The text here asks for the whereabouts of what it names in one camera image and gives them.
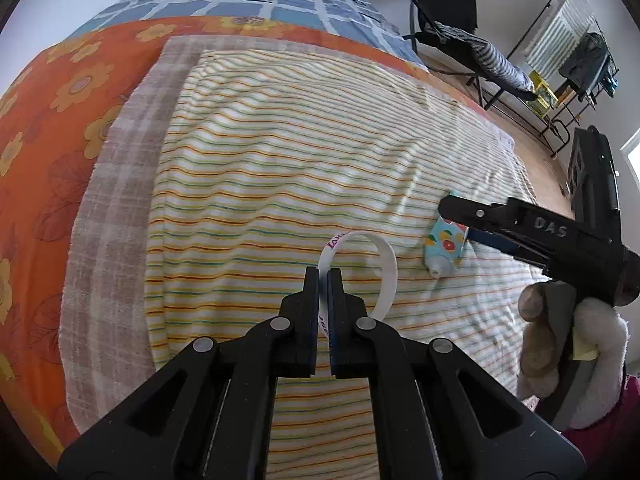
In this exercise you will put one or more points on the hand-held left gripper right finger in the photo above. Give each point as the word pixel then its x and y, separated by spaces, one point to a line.
pixel 339 330

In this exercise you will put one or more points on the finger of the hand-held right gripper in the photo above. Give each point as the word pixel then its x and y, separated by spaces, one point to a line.
pixel 500 244
pixel 475 212

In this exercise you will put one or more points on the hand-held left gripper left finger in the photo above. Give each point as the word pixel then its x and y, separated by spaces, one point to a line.
pixel 311 330

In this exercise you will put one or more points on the colourful fruit print tube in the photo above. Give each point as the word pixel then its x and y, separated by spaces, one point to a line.
pixel 445 245

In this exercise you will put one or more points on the white rubber wristband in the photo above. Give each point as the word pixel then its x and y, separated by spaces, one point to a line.
pixel 387 270

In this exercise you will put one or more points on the person's right forearm pink sleeve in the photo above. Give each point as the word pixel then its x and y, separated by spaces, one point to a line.
pixel 631 390

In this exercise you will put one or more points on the person's right hand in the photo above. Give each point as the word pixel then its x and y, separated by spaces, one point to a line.
pixel 537 310

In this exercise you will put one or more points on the black metal drying rack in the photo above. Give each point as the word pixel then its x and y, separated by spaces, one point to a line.
pixel 556 136

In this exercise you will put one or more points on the bright window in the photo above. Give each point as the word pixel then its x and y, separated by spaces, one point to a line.
pixel 632 150

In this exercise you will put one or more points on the yellow box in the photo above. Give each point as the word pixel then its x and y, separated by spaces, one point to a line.
pixel 542 92

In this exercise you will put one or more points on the striped cushion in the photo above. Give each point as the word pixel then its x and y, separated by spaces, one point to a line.
pixel 495 65

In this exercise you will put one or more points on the striped yellow towel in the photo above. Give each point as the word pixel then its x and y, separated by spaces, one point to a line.
pixel 300 160

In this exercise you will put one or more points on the dark hanging clothes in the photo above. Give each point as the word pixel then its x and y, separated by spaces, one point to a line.
pixel 590 60

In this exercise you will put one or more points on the striped hanging cloth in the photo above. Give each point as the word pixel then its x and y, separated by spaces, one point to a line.
pixel 560 35

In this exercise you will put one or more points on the grey checked fringed towel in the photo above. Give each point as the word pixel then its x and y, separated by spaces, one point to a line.
pixel 115 210

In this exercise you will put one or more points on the orange floral blanket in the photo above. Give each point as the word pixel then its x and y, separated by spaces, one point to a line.
pixel 50 110

